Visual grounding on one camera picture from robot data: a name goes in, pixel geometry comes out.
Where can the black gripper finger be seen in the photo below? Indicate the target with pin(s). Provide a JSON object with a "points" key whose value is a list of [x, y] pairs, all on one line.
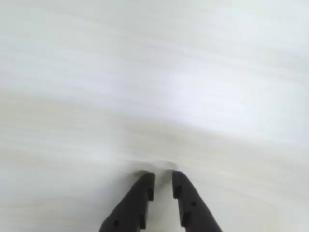
{"points": [[135, 203], [193, 207]]}

